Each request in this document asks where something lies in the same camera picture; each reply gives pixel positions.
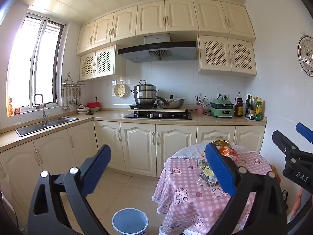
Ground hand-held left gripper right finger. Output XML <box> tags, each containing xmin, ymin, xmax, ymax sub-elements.
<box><xmin>205</xmin><ymin>142</ymin><xmax>288</xmax><ymax>235</ymax></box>

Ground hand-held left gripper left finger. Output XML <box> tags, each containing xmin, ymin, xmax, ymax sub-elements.
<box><xmin>27</xmin><ymin>144</ymin><xmax>112</xmax><ymax>235</ymax></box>

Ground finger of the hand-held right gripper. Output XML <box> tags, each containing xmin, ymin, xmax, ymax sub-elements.
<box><xmin>272</xmin><ymin>130</ymin><xmax>301</xmax><ymax>156</ymax></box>
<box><xmin>296</xmin><ymin>122</ymin><xmax>313</xmax><ymax>144</ymax></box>

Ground green yellow wrapper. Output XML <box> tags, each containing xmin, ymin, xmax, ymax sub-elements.
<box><xmin>202</xmin><ymin>165</ymin><xmax>216</xmax><ymax>178</ymax></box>

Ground dark wrapper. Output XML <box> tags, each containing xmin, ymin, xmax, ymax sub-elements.
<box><xmin>199</xmin><ymin>173</ymin><xmax>218</xmax><ymax>187</ymax></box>

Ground red snack packet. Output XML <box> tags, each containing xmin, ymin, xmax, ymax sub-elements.
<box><xmin>219</xmin><ymin>146</ymin><xmax>239</xmax><ymax>162</ymax></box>

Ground gold snack bag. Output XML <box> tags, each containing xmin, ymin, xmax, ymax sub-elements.
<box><xmin>211</xmin><ymin>140</ymin><xmax>231</xmax><ymax>149</ymax></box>

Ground white blue trash bin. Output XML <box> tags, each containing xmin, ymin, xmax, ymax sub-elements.
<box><xmin>112</xmin><ymin>208</ymin><xmax>149</xmax><ymax>235</ymax></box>

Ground person's right hand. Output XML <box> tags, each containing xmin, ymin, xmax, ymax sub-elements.
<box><xmin>291</xmin><ymin>188</ymin><xmax>305</xmax><ymax>217</ymax></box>

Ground orange packet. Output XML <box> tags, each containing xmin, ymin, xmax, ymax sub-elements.
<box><xmin>269</xmin><ymin>164</ymin><xmax>282</xmax><ymax>184</ymax></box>

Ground snack packets on table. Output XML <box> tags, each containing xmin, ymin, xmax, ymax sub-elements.
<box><xmin>171</xmin><ymin>143</ymin><xmax>248</xmax><ymax>159</ymax></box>

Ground green bottle yellow label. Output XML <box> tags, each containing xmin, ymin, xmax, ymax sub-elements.
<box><xmin>255</xmin><ymin>98</ymin><xmax>263</xmax><ymax>121</ymax></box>

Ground pink checked tablecloth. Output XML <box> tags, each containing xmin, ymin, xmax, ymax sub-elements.
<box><xmin>152</xmin><ymin>143</ymin><xmax>280</xmax><ymax>235</ymax></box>

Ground cream lower cabinets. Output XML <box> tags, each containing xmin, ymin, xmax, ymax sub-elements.
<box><xmin>0</xmin><ymin>120</ymin><xmax>266</xmax><ymax>226</ymax></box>

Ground soy sauce bottle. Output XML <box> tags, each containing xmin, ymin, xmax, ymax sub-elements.
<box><xmin>234</xmin><ymin>92</ymin><xmax>244</xmax><ymax>117</ymax></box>

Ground green electric grill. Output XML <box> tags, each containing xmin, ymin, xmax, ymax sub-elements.
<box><xmin>210</xmin><ymin>98</ymin><xmax>234</xmax><ymax>119</ymax></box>

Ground pink utensil holder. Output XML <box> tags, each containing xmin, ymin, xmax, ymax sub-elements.
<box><xmin>195</xmin><ymin>94</ymin><xmax>208</xmax><ymax>115</ymax></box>

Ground round metal steamer plate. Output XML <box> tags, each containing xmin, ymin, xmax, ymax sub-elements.
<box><xmin>297</xmin><ymin>35</ymin><xmax>313</xmax><ymax>76</ymax></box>

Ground steel kitchen faucet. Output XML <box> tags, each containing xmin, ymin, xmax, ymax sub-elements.
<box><xmin>33</xmin><ymin>93</ymin><xmax>50</xmax><ymax>124</ymax></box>

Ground black induction cooker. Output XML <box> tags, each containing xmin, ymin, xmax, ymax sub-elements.
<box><xmin>129</xmin><ymin>103</ymin><xmax>159</xmax><ymax>110</ymax></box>

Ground steel double sink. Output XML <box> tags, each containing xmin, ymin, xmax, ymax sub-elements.
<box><xmin>15</xmin><ymin>116</ymin><xmax>80</xmax><ymax>136</ymax></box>

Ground black gas stove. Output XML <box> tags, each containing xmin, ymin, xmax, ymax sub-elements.
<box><xmin>122</xmin><ymin>111</ymin><xmax>193</xmax><ymax>120</ymax></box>

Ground steel wok with lid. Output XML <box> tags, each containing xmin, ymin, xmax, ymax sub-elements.
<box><xmin>155</xmin><ymin>94</ymin><xmax>186</xmax><ymax>109</ymax></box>

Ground wooden board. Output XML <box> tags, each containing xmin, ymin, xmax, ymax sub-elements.
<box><xmin>133</xmin><ymin>108</ymin><xmax>189</xmax><ymax>114</ymax></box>

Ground steel steamer pot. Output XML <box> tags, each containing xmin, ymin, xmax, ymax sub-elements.
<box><xmin>130</xmin><ymin>80</ymin><xmax>159</xmax><ymax>106</ymax></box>

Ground wide cream lattice door cabinet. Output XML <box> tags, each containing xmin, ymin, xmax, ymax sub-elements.
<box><xmin>197</xmin><ymin>35</ymin><xmax>257</xmax><ymax>77</ymax></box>

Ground small cream lattice door cabinet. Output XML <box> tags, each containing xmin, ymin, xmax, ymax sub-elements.
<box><xmin>79</xmin><ymin>44</ymin><xmax>126</xmax><ymax>81</ymax></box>

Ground black range hood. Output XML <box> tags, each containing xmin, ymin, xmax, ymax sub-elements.
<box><xmin>117</xmin><ymin>34</ymin><xmax>198</xmax><ymax>63</ymax></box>

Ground wall utensil rack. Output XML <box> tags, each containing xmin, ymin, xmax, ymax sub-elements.
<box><xmin>62</xmin><ymin>73</ymin><xmax>86</xmax><ymax>110</ymax></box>

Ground cream upper wall cabinets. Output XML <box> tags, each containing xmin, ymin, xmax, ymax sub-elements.
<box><xmin>76</xmin><ymin>0</ymin><xmax>256</xmax><ymax>55</ymax></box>

